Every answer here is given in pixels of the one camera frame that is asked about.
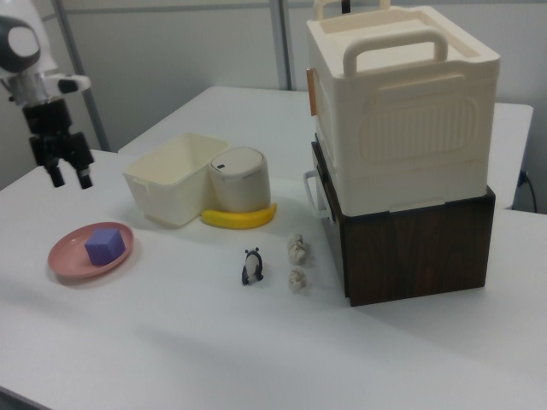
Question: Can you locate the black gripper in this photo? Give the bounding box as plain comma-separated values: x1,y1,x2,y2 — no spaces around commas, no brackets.
22,98,96,191

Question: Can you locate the purple cube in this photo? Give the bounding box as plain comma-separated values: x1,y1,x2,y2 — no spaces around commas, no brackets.
84,228,127,267

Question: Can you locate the pink plate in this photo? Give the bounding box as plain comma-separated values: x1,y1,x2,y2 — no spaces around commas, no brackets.
47,220,136,285

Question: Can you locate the cream open storage bin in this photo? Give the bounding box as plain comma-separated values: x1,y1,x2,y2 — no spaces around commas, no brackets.
121,132,232,230

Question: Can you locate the white round trash can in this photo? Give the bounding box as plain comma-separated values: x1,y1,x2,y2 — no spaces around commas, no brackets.
209,146,273,214

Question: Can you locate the yellow banana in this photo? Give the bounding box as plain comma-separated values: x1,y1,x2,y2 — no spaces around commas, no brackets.
200,202,279,231

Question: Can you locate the panda figurine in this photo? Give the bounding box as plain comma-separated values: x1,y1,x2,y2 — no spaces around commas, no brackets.
239,246,265,287

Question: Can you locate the dark brown wooden drawer box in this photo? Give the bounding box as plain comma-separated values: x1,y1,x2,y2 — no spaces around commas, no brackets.
302,139,497,308

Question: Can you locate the cream storage box with handles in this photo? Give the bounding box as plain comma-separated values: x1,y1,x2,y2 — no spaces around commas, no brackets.
306,0,502,215

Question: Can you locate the dark wall cable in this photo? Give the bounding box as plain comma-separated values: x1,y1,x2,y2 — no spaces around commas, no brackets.
518,169,538,211

